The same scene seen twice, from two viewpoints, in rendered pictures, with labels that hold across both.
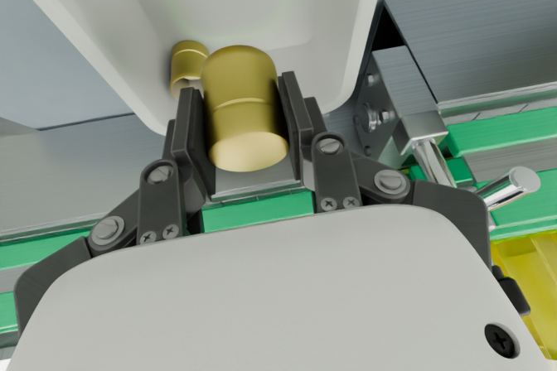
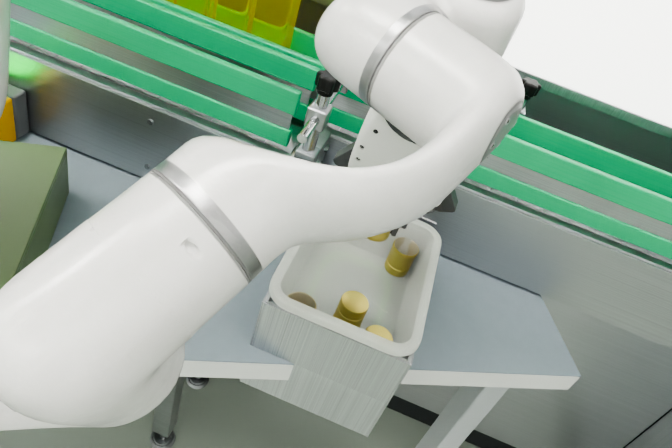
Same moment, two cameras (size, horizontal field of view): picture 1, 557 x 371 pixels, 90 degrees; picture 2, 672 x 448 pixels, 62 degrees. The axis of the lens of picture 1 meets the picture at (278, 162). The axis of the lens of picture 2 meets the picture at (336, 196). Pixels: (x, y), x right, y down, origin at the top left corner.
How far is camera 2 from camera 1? 0.50 m
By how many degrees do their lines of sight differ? 12
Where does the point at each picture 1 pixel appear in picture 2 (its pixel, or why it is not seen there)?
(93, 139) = (502, 264)
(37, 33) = (469, 328)
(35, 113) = (526, 304)
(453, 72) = not seen: hidden behind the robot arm
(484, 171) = (284, 116)
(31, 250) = (582, 217)
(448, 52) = not seen: hidden behind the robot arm
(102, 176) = (506, 235)
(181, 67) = (402, 260)
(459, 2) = not seen: hidden behind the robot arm
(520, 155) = (262, 112)
